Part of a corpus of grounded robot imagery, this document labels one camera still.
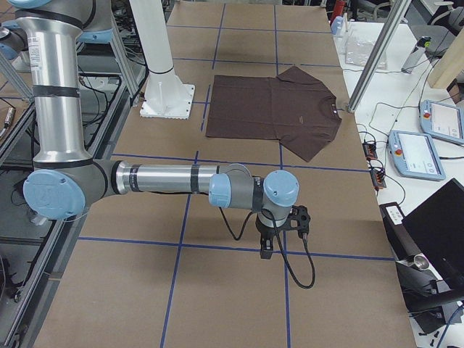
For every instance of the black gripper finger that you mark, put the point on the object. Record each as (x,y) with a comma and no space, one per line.
(269,248)
(264,248)

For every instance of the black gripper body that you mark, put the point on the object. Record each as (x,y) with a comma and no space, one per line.
(265,232)

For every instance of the brown t-shirt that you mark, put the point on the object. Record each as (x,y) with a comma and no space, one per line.
(294,108)

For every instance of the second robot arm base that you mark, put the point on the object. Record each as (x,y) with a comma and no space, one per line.
(14,45)

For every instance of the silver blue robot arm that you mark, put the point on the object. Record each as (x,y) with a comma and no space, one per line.
(231,186)

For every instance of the orange black connector board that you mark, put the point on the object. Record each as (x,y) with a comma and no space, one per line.
(375,166)

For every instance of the black box with label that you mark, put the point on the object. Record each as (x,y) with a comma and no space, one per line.
(401,242)

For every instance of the silver metal cup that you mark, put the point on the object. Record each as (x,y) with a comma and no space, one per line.
(418,262)

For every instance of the lower teach pendant tablet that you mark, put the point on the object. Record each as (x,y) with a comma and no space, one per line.
(415,156)

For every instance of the teach pendant tablet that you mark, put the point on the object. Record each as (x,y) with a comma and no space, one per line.
(415,156)
(442,121)

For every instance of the black monitor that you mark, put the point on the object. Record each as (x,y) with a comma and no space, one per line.
(436,226)

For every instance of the upper teach pendant tablet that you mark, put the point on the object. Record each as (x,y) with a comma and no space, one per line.
(442,121)

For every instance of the clear plastic bag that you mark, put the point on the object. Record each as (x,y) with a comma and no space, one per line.
(357,50)

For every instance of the white power strip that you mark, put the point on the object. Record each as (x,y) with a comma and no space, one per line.
(36,218)

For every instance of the red cylinder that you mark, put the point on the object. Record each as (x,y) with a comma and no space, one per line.
(338,7)

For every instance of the wooden beam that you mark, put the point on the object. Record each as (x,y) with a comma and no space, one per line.
(449,66)

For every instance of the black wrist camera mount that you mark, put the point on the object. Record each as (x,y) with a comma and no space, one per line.
(298,220)

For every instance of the white pedestal column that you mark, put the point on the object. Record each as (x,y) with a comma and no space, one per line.
(165,95)

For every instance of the aluminium frame rack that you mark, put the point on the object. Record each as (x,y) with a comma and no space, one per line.
(66,179)

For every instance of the aluminium frame post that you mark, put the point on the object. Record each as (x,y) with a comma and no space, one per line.
(396,14)

